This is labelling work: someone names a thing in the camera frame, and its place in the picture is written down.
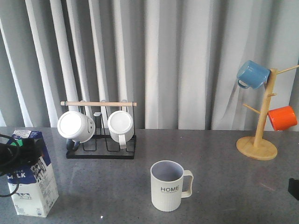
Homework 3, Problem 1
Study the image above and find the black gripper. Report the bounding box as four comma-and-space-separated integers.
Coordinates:
0, 138, 44, 174

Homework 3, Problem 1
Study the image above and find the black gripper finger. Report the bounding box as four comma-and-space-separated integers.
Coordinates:
288, 178, 299, 200

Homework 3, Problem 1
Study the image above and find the Pascual whole milk carton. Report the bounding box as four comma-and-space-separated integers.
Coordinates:
7, 129, 59, 217

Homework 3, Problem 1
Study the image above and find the cream HOME mug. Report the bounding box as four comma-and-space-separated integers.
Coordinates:
150, 160, 193, 212

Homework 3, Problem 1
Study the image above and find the wooden mug tree stand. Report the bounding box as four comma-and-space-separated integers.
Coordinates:
236, 65, 299, 161

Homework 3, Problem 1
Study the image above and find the orange enamel mug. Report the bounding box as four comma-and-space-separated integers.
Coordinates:
268, 105, 298, 131

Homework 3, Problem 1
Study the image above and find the white smiley face mug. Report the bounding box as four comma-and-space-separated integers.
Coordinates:
57, 111, 96, 151

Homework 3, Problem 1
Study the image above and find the white ribbed mug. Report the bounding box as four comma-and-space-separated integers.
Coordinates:
107, 111, 134, 149

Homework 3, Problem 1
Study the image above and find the blue enamel mug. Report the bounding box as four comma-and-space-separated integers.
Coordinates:
237, 60, 270, 90

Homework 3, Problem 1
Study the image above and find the grey pleated curtain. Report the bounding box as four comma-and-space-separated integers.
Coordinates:
0, 0, 299, 130

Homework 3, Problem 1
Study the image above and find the black cable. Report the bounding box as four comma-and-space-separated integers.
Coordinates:
0, 133, 21, 198

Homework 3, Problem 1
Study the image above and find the black wire mug rack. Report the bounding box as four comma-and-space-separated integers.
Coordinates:
61, 101, 137, 159

